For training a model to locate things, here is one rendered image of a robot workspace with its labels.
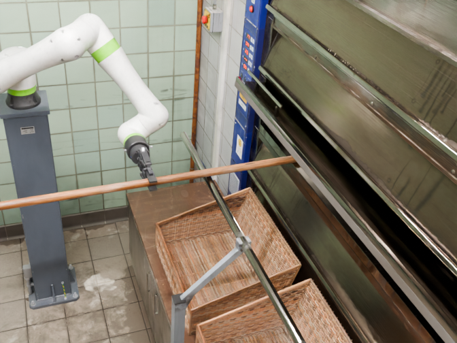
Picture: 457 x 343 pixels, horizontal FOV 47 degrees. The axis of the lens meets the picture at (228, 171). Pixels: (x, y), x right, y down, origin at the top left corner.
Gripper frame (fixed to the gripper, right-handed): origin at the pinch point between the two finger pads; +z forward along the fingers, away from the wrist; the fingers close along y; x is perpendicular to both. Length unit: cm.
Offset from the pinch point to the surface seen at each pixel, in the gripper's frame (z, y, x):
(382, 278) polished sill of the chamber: 67, 2, -58
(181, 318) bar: 40, 32, -1
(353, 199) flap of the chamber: 53, -21, -50
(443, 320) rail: 102, -24, -43
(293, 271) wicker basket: 26, 37, -53
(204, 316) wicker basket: 26, 51, -15
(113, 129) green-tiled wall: -122, 49, -7
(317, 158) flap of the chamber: 30, -21, -50
